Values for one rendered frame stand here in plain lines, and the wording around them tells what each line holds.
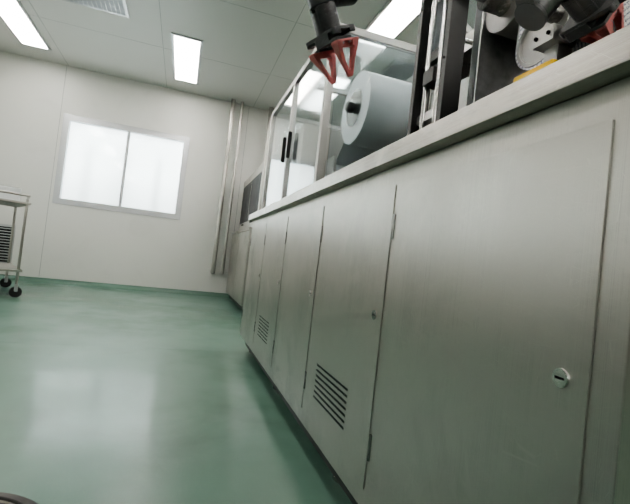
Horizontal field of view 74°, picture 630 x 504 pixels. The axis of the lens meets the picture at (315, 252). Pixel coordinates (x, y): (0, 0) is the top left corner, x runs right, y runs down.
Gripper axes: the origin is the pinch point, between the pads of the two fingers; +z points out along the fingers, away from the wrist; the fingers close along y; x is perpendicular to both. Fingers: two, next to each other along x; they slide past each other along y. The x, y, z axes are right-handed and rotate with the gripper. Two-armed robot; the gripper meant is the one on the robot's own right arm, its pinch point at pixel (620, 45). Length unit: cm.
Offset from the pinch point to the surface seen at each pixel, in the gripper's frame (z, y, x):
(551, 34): -9.1, -7.5, -1.5
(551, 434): 7, 19, -69
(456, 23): -20.1, -33.2, 8.6
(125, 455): -15, -77, -134
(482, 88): -2.6, -38.1, 5.4
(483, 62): -6.6, -38.2, 11.2
